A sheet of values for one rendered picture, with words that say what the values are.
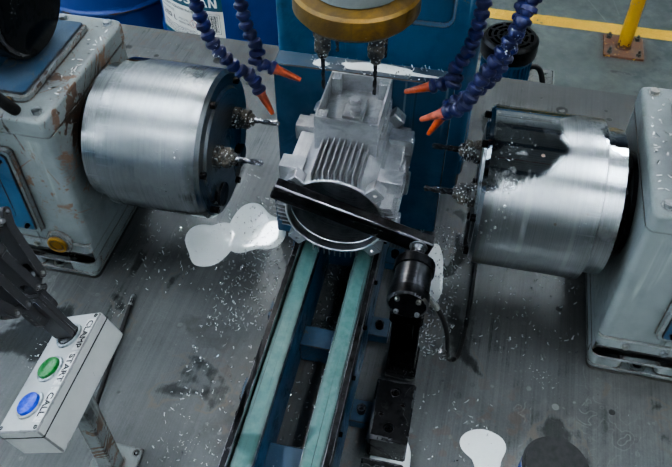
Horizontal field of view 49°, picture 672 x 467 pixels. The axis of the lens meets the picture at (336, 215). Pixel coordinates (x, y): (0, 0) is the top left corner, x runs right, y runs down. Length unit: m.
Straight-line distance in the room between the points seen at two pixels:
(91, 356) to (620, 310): 0.76
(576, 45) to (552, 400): 2.45
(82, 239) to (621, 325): 0.90
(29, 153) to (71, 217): 0.14
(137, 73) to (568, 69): 2.40
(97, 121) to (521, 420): 0.80
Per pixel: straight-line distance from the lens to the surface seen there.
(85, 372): 0.97
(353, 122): 1.11
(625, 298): 1.17
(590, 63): 3.41
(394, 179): 1.12
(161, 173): 1.16
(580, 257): 1.11
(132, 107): 1.17
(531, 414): 1.23
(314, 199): 1.08
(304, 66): 1.22
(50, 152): 1.21
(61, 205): 1.30
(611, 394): 1.28
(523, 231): 1.08
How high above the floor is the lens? 1.85
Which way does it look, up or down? 47 degrees down
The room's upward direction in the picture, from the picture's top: straight up
